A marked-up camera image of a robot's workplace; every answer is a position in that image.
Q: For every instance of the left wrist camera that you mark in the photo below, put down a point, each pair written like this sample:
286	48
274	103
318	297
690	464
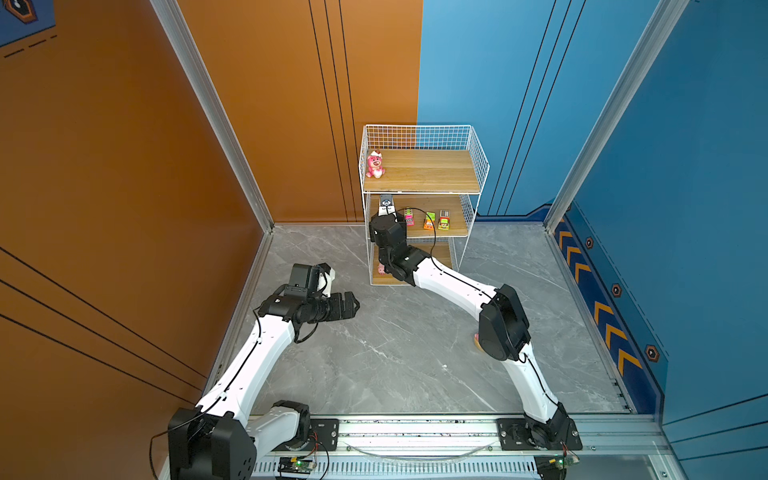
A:
325	279

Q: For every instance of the left green circuit board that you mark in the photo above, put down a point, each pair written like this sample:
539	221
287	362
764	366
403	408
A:
295	468

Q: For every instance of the pink bear toy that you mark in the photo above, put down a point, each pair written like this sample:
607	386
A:
374	165

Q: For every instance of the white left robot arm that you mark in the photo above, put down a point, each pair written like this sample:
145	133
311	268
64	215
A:
213	440

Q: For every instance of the aluminium front rail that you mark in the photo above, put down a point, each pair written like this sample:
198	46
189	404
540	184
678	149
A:
466	446

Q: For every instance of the right green circuit board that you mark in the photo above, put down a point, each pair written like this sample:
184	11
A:
564	461

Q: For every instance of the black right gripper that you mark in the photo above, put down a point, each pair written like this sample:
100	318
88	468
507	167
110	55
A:
373	229

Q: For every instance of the green grey toy truck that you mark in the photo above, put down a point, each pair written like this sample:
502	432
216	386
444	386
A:
444	220

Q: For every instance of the white wire wooden shelf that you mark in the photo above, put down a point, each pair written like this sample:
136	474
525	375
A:
429	168

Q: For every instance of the green orange toy truck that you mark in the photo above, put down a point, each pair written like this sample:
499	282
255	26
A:
429	221

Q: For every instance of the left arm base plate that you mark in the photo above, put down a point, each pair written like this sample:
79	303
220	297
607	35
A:
322	431

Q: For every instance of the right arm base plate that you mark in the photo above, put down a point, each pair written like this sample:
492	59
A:
520	434

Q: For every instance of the green circuit board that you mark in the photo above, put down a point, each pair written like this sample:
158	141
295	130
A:
295	468
564	461

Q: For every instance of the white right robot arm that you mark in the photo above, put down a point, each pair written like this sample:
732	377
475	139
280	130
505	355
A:
503	328

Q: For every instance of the pink toy truck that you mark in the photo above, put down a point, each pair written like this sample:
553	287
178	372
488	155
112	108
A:
409	217

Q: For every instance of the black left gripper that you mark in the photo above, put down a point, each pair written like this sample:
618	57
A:
337	312

